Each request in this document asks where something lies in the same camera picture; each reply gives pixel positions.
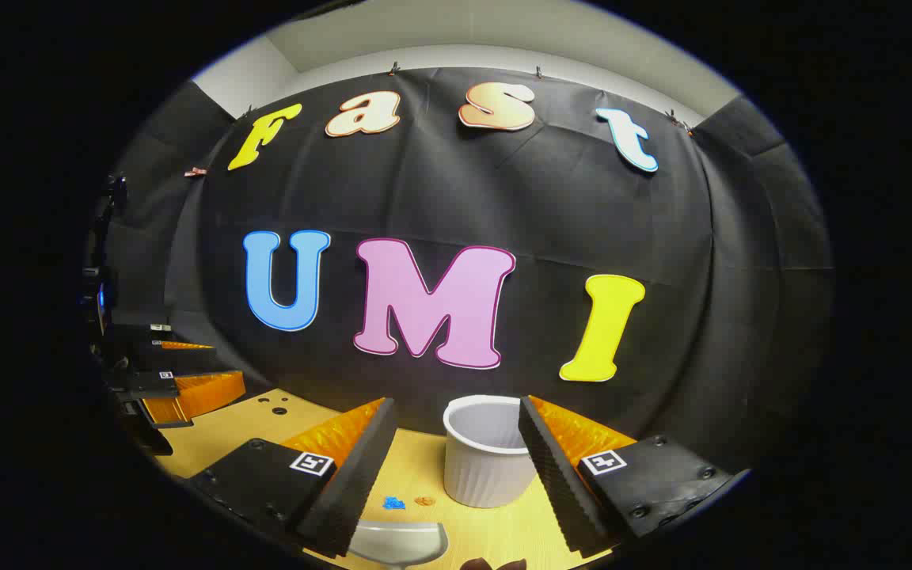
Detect wooden desktop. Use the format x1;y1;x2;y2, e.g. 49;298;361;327
157;386;615;570

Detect black backdrop cloth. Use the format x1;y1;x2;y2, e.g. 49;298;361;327
104;67;835;476

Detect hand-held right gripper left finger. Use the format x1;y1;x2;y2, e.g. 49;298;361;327
187;397;397;559

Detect white dustpan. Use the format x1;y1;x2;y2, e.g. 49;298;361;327
348;521;449;569

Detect white ribbed garbage bin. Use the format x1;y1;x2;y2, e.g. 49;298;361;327
443;394;540;509

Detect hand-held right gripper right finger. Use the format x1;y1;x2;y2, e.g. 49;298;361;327
517;394;752;557

